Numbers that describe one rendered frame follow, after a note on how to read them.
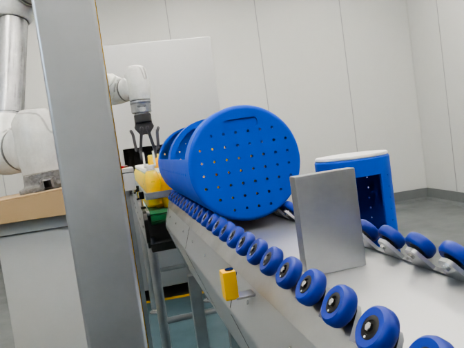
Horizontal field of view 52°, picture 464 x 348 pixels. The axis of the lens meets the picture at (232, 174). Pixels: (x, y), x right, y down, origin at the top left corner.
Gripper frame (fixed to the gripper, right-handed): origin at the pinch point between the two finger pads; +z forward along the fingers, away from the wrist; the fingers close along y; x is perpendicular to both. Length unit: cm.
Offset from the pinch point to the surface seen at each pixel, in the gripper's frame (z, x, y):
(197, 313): 66, -21, 9
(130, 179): 7.6, -1.4, -9.1
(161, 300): 71, 24, -3
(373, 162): 12, -58, 76
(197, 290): 56, -21, 11
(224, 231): 16, -118, 6
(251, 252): 16, -139, 6
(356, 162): 11, -57, 70
